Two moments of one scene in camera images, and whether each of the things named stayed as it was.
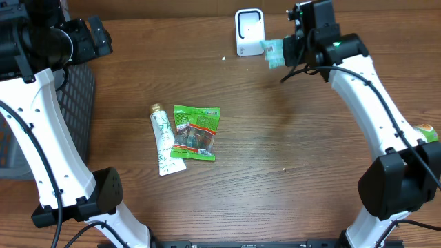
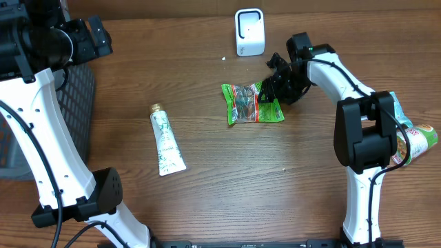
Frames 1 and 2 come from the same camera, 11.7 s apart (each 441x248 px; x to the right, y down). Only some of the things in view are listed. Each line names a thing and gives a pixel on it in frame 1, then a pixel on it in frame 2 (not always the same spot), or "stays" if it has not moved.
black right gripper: x=291 y=56 → x=272 y=86
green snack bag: x=196 y=129 → x=242 y=105
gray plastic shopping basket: x=76 y=94 stays
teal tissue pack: x=273 y=52 → x=400 y=114
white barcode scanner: x=249 y=32 stays
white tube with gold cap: x=169 y=160 stays
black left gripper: x=89 y=49 stays
